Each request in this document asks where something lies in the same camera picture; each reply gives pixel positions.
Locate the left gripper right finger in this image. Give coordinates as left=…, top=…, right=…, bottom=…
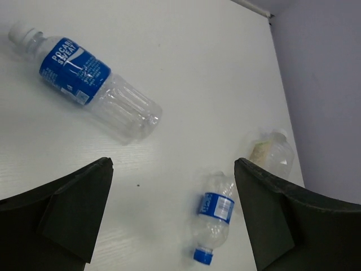
left=234, top=158, right=360, bottom=270

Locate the small blue label bottle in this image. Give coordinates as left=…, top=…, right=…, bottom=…
left=193, top=172, right=236, bottom=265

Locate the Pocari bottle white cap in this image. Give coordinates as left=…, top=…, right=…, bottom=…
left=8, top=22, right=162, bottom=143

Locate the clear bottle beige label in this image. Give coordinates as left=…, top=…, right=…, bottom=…
left=248, top=129, right=294, bottom=180

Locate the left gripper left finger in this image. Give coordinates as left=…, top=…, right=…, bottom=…
left=1, top=158, right=113, bottom=270

